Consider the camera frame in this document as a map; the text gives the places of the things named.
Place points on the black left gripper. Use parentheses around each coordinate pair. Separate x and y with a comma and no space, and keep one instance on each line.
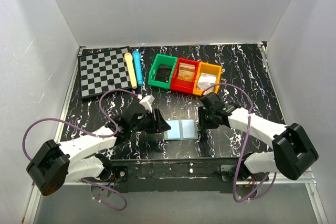
(158,125)

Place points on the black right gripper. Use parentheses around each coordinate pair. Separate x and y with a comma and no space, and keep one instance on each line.
(202,123)

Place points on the mint green card holder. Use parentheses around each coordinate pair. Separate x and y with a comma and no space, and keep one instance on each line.
(181,130)

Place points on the gold striped credit card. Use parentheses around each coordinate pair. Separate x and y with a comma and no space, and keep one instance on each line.
(185,75)

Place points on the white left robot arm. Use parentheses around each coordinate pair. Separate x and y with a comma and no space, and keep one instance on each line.
(57,163)

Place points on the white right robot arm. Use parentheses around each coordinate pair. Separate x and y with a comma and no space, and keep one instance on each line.
(292,152)

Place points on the white cards in orange bin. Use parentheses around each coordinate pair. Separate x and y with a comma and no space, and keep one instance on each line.
(206,80)

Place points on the black cards in green bin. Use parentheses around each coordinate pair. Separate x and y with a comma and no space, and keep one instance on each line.
(163,73)

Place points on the tan cards in red bin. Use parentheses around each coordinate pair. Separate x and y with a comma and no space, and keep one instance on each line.
(184,68)

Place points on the orange plastic bin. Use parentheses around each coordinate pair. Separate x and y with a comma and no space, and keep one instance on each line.
(209,69)

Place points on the green plastic bin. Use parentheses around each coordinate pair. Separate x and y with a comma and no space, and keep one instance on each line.
(165,60)

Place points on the red plastic bin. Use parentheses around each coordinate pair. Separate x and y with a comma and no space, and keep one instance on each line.
(183,86)

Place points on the blue marker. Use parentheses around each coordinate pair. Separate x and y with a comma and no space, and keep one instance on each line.
(137,67)

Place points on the cream yellow marker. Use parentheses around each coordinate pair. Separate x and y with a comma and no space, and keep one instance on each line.
(129,61)

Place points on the black grey checkerboard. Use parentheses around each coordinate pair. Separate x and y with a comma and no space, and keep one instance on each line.
(98,65)

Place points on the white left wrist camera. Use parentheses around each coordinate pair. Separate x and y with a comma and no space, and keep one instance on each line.
(147,101)

